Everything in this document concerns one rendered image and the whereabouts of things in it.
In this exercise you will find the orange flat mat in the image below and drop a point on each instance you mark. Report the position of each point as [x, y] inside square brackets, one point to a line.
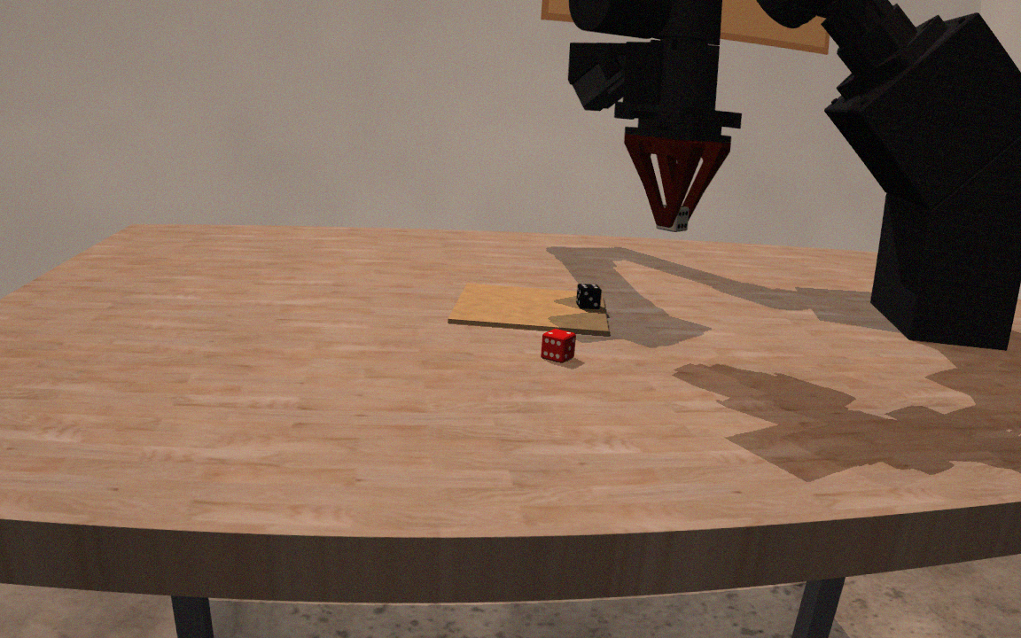
[527, 308]

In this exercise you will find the black die with white pips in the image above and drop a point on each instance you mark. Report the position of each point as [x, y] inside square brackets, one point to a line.
[588, 296]

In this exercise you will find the red dice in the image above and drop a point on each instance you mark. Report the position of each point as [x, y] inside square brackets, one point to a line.
[558, 345]

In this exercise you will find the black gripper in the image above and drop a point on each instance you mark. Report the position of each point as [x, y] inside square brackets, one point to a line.
[688, 79]

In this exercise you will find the beige die with black pips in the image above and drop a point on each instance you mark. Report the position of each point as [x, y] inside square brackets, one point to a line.
[681, 221]

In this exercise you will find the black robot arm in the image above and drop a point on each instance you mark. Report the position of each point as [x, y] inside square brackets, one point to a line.
[876, 41]

